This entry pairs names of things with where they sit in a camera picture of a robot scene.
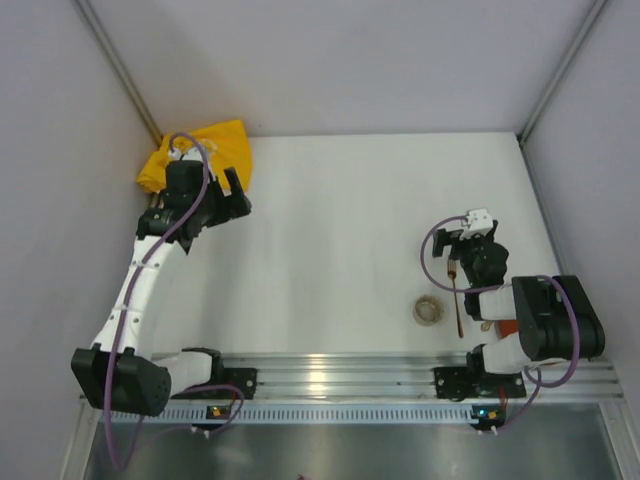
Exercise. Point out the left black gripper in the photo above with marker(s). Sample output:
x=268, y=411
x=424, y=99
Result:
x=223, y=198

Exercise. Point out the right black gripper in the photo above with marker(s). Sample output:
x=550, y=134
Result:
x=455, y=245

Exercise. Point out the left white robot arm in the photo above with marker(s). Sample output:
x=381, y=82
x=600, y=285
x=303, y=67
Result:
x=117, y=372

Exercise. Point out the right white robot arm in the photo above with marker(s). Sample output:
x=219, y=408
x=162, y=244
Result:
x=554, y=318

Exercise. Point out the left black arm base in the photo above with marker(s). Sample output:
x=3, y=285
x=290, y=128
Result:
x=244, y=379

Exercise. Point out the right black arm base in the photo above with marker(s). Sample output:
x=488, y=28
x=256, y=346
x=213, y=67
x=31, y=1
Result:
x=458, y=383

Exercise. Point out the copper fork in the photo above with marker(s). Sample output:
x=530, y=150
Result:
x=452, y=275

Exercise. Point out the red plate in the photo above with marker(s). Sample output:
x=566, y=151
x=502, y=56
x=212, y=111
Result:
x=505, y=328

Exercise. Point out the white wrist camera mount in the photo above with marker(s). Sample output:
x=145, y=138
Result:
x=477, y=223

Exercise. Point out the right aluminium frame post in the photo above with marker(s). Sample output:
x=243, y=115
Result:
x=579, y=38

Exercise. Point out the aluminium mounting rail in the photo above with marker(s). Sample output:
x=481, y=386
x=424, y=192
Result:
x=335, y=377

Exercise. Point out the perforated cable tray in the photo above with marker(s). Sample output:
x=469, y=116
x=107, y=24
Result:
x=312, y=414

